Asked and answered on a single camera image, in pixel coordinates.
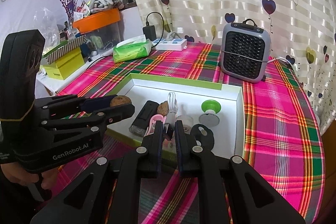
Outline black rectangular device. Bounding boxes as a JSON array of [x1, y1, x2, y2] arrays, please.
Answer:
[[129, 101, 159, 137]]

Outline clear plastic bag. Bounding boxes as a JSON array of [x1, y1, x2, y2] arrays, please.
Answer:
[[34, 7, 60, 50]]

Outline black charger adapter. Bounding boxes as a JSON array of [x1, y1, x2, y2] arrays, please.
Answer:
[[142, 25, 157, 42]]

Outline orange lidded clear bin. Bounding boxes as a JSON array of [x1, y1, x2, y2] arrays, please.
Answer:
[[72, 9, 121, 52]]

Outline black oval three-button pad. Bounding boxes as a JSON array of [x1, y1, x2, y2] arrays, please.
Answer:
[[190, 124, 215, 150]]

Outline pink clip small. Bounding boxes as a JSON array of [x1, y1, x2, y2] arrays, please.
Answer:
[[162, 139, 176, 153]]

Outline white round timer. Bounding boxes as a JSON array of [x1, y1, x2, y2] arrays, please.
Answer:
[[177, 115, 194, 134]]

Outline green white open box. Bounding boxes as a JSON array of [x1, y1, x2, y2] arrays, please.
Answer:
[[106, 73, 245, 158]]

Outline green white suction stamp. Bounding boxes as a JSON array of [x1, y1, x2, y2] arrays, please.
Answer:
[[199, 100, 221, 127]]

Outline grey mini heater fan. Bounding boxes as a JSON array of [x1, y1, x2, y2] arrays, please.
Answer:
[[220, 19, 271, 83]]

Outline yellow shoe box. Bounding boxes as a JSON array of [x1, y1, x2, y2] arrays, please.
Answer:
[[42, 47, 84, 80]]

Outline person left hand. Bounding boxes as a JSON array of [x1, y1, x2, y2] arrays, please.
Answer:
[[1, 162, 58, 189]]

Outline striped box lid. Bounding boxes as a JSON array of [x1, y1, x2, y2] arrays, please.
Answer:
[[41, 36, 85, 65]]

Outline pink clip large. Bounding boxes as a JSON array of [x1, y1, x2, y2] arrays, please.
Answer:
[[145, 114, 166, 136]]

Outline green tissue pack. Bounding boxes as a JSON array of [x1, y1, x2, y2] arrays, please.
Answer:
[[113, 35, 152, 63]]

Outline white power strip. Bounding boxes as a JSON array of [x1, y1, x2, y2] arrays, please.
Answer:
[[152, 38, 187, 51]]

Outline white work gloves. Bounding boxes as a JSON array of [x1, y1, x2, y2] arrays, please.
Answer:
[[89, 0, 124, 12]]

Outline brown walnut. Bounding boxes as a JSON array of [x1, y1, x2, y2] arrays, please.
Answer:
[[157, 101, 169, 116], [110, 96, 131, 107]]

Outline plaid tablecloth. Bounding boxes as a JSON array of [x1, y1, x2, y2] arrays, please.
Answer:
[[52, 43, 325, 223]]

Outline white usb cable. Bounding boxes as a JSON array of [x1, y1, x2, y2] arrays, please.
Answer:
[[162, 91, 180, 142]]

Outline heart pattern curtain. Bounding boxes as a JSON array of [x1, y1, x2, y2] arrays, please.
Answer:
[[135, 0, 335, 131]]

